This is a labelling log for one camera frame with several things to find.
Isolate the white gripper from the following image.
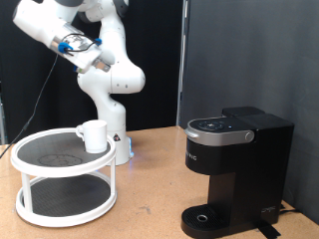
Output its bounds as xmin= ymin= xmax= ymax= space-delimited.
xmin=65 ymin=44 xmax=113 ymax=75

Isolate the white ceramic mug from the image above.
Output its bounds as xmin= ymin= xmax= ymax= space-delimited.
xmin=75 ymin=119 xmax=110 ymax=154

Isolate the black Keurig coffee machine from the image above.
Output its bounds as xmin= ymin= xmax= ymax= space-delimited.
xmin=180 ymin=106 xmax=295 ymax=239

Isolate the black backdrop curtain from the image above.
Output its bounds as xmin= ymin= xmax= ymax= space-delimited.
xmin=0 ymin=0 xmax=184 ymax=145

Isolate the white two-tier turntable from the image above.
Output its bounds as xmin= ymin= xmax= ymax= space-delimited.
xmin=9 ymin=127 xmax=119 ymax=229

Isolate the blue cable clip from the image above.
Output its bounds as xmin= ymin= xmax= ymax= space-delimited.
xmin=57 ymin=41 xmax=75 ymax=56

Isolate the grey metal frame pole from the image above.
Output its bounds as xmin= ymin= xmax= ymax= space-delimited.
xmin=175 ymin=0 xmax=191 ymax=127

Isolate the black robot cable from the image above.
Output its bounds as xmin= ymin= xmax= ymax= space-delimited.
xmin=0 ymin=32 xmax=101 ymax=157

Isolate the grey metal post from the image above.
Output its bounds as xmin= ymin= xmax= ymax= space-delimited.
xmin=0 ymin=74 xmax=7 ymax=145

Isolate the black power cord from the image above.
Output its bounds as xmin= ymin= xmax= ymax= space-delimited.
xmin=278 ymin=202 xmax=302 ymax=215

